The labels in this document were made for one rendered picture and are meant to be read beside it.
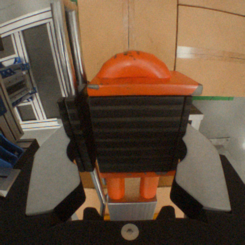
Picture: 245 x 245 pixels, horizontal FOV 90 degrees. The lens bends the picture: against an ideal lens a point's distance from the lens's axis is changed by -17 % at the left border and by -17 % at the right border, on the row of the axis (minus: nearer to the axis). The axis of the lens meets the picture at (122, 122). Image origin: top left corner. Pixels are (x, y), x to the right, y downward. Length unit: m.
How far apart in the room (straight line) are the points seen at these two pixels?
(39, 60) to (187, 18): 0.92
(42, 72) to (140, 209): 1.06
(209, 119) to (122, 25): 1.26
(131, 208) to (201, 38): 0.68
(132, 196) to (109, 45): 0.57
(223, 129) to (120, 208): 1.66
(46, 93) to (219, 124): 1.64
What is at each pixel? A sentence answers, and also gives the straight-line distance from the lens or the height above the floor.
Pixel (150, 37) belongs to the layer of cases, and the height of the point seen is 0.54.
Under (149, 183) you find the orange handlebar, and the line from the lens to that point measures 0.17.
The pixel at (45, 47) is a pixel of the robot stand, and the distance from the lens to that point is 1.10.
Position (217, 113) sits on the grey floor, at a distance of 1.62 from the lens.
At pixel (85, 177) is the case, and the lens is 0.46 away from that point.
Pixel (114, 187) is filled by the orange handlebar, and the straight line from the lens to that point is 0.17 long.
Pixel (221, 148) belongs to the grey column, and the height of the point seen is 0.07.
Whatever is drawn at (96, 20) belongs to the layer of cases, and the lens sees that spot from 0.66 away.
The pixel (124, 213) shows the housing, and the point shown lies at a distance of 0.21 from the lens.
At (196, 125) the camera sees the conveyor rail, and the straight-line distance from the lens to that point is 0.78.
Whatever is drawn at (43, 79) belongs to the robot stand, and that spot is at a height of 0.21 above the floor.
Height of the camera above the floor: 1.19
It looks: 60 degrees down
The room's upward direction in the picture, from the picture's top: 180 degrees clockwise
